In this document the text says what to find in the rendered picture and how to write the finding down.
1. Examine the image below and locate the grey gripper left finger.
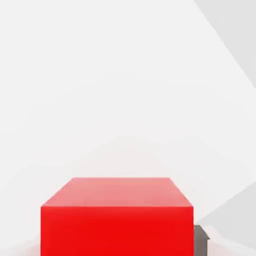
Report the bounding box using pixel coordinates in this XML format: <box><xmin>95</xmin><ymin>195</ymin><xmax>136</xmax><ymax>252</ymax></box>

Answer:
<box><xmin>22</xmin><ymin>231</ymin><xmax>42</xmax><ymax>256</ymax></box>

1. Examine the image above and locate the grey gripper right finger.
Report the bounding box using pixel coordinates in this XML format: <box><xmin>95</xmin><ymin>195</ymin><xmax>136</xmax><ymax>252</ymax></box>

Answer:
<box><xmin>193</xmin><ymin>224</ymin><xmax>238</xmax><ymax>256</ymax></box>

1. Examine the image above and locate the small red cube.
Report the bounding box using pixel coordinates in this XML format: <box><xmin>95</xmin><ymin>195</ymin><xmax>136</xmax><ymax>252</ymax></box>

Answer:
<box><xmin>40</xmin><ymin>177</ymin><xmax>195</xmax><ymax>256</ymax></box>

